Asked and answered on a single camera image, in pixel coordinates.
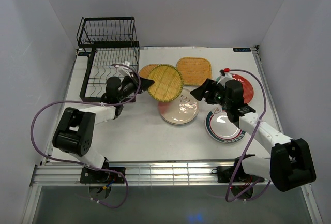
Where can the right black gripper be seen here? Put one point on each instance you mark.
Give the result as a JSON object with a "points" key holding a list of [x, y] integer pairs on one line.
{"points": [[200, 92]]}

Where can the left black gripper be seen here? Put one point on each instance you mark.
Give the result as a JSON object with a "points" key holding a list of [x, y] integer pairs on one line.
{"points": [[145, 84]]}

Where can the orange round woven plate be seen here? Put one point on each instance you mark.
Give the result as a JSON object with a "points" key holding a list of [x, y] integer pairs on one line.
{"points": [[146, 70]]}

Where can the green-rimmed round bamboo plate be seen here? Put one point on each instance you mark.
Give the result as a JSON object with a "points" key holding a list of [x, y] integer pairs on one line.
{"points": [[168, 83]]}

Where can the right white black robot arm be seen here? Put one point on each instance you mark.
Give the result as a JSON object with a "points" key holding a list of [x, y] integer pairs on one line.
{"points": [[290, 164]]}

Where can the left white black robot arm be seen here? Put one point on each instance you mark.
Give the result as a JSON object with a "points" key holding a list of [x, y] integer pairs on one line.
{"points": [[74, 132]]}

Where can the orange square woven tray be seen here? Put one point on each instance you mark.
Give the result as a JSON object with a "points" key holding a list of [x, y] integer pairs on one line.
{"points": [[194, 70]]}

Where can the pink and cream ceramic plate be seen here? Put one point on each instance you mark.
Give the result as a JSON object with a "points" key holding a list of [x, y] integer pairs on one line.
{"points": [[181, 110]]}

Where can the white plate with green rim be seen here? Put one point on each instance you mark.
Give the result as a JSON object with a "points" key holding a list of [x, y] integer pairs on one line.
{"points": [[220, 128]]}

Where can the red and teal floral plate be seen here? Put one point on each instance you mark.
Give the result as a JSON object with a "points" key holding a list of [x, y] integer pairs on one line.
{"points": [[248, 88]]}

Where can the blue table label sticker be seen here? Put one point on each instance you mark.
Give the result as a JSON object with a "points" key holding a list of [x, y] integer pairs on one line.
{"points": [[241, 49]]}

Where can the black wire dish rack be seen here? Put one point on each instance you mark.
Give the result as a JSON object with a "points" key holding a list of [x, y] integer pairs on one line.
{"points": [[105, 41]]}

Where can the aluminium frame rail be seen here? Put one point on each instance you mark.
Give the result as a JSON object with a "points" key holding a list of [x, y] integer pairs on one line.
{"points": [[144, 174]]}

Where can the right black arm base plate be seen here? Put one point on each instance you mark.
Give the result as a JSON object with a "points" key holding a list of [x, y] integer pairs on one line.
{"points": [[224, 174]]}

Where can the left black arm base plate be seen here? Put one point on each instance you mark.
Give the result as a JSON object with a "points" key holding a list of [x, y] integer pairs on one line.
{"points": [[103, 175]]}

